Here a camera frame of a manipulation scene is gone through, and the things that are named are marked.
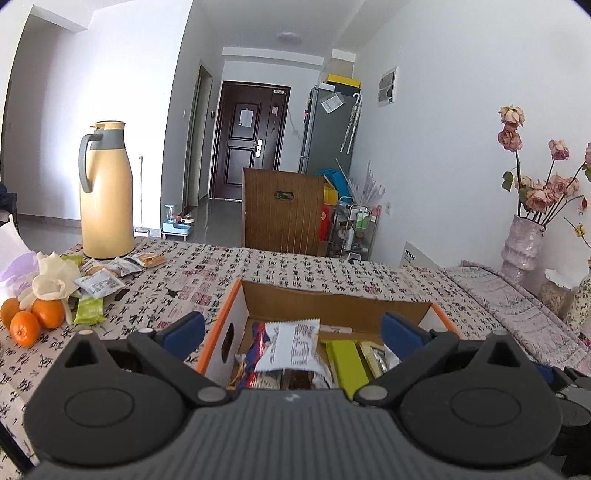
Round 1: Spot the left orange mandarin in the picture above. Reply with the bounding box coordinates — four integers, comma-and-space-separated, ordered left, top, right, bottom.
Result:
0, 298, 21, 329

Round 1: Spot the calligraphy print tablecloth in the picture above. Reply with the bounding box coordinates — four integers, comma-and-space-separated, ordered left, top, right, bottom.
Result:
0, 235, 591, 476

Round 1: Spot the orange mandarin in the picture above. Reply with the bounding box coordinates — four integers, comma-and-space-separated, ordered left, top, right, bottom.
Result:
10, 311, 41, 348
32, 299, 65, 330
0, 298, 21, 329

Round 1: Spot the dark brown entrance door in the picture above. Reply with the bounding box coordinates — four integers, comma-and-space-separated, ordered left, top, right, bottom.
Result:
211, 81, 290, 201

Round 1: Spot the grey refrigerator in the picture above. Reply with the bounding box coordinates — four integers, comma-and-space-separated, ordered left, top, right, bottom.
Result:
298, 85, 362, 175

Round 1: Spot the pink textured flower vase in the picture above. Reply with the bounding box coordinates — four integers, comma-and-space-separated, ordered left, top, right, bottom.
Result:
501, 215, 546, 284

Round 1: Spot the metal wire storage rack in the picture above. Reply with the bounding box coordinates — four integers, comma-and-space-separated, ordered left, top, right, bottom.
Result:
328, 197, 381, 263

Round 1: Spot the rear orange mandarin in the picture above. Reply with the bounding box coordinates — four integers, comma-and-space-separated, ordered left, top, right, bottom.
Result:
32, 299, 65, 330

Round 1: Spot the white printed snack pack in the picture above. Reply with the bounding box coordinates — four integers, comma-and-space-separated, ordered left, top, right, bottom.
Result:
254, 319, 329, 379

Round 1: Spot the yellow thermos jug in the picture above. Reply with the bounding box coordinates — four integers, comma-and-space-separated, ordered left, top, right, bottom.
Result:
78, 120, 134, 259

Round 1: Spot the floral patterned small vase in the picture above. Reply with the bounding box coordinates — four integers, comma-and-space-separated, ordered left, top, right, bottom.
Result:
565, 273, 591, 331

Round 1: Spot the wooden chair back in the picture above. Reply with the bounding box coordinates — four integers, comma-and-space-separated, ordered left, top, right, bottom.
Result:
242, 168, 325, 256

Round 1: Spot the pink folded table runner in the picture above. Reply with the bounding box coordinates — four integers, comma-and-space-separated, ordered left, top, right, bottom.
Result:
443, 261, 590, 375

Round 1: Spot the green snack pack on left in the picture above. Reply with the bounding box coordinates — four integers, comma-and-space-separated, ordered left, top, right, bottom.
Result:
72, 297, 106, 326

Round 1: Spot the front orange mandarin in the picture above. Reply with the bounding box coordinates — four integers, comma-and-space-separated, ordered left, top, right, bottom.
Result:
10, 311, 41, 348

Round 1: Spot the dried pink rose bouquet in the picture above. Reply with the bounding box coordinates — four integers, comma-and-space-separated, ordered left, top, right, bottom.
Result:
497, 104, 590, 229

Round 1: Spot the red silver snack bag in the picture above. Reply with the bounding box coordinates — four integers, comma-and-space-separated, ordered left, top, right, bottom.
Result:
238, 322, 277, 389

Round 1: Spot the red cardboard snack box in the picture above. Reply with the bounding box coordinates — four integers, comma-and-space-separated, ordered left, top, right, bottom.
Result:
195, 280, 459, 386

